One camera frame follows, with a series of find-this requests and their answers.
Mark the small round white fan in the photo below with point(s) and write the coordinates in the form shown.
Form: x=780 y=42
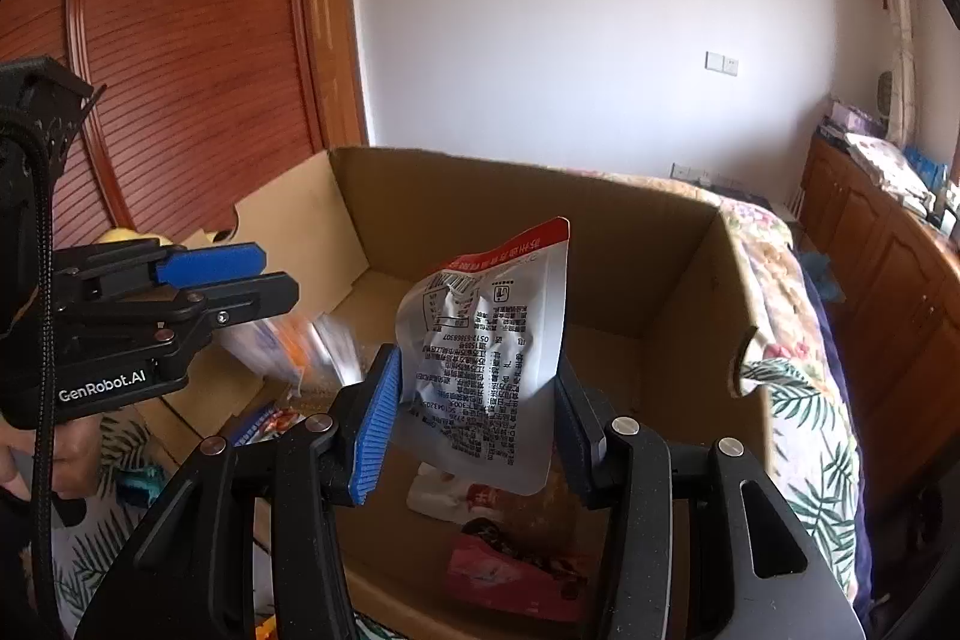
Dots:
x=885 y=94

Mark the silver pouch red edge packet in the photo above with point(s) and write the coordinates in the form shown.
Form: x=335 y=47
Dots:
x=487 y=347

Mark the leaf printed bed cover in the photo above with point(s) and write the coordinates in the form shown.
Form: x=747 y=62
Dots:
x=810 y=460

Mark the person's left hand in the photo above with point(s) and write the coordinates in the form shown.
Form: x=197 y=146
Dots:
x=75 y=460

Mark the white wall switch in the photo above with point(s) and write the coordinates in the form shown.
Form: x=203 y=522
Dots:
x=721 y=63

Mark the small white packet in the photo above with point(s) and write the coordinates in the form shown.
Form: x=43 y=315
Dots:
x=435 y=497

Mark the wooden louvered wardrobe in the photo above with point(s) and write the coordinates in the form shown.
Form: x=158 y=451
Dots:
x=187 y=48

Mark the brown cardboard box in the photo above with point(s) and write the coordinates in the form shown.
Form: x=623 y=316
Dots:
x=675 y=280

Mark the blurred orange white packet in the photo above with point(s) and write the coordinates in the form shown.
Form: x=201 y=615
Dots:
x=285 y=347

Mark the pink snack packet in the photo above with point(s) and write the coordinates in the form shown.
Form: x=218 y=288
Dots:
x=510 y=565

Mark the purple tissue box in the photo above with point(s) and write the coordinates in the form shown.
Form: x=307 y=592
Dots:
x=851 y=119

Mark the patterned beige curtain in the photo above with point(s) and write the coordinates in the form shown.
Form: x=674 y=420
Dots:
x=892 y=25

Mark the folded floral cloth stack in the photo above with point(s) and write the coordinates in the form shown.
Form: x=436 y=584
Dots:
x=885 y=160

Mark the long wooden cabinet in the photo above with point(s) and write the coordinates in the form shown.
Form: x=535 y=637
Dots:
x=885 y=280

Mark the blue red snack packet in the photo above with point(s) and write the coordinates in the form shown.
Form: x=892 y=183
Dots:
x=262 y=422

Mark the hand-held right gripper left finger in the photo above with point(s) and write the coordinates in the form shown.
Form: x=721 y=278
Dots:
x=375 y=430

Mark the teal blue snack packet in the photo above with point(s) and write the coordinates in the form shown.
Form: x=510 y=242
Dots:
x=142 y=484

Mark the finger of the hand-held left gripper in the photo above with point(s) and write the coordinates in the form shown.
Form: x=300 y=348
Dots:
x=247 y=299
x=210 y=263

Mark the blue bottle pack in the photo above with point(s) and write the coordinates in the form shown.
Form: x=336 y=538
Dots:
x=926 y=168

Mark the yellow plush toy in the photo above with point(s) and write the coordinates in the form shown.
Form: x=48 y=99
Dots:
x=135 y=235

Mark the floral quilt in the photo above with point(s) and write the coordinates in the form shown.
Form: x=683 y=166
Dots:
x=780 y=280

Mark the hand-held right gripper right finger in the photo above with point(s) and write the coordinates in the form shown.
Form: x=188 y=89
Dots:
x=581 y=452

